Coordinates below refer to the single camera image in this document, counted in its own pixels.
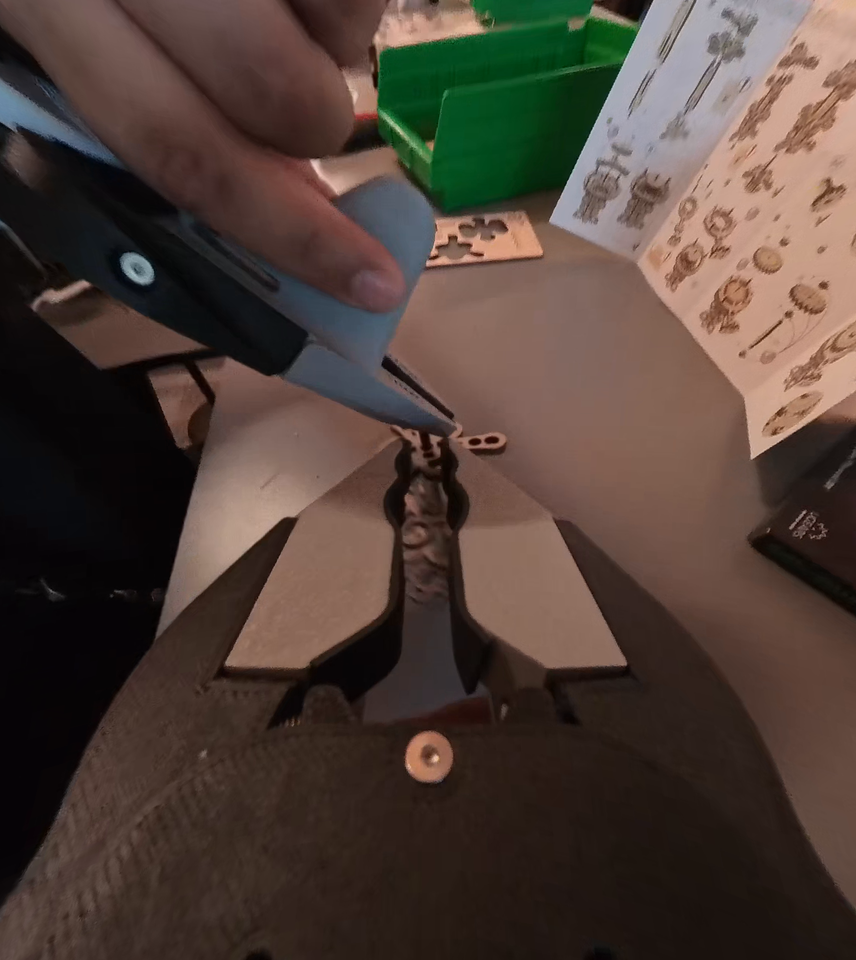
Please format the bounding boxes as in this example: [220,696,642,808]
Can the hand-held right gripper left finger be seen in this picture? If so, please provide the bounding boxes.
[222,438,409,676]

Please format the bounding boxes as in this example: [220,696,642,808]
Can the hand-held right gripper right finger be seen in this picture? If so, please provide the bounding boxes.
[446,446,630,693]

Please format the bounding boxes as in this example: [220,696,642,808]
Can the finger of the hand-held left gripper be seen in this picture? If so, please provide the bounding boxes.
[280,343,459,439]
[383,356,459,426]

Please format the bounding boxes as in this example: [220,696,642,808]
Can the wooden gear model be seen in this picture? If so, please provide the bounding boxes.
[390,421,510,605]

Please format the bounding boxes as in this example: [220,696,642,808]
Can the black model kit box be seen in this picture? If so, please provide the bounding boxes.
[749,418,856,648]

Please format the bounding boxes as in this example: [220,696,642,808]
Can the person's left hand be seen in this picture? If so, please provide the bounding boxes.
[0,0,408,312]

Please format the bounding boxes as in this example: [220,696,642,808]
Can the cut-out plywood part sheet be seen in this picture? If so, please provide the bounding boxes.
[426,211,545,269]

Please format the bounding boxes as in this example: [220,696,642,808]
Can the green plastic bin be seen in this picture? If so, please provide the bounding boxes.
[471,0,595,25]
[377,15,639,213]

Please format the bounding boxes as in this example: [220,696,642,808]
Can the paper instruction sheet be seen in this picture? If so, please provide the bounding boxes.
[550,0,856,460]

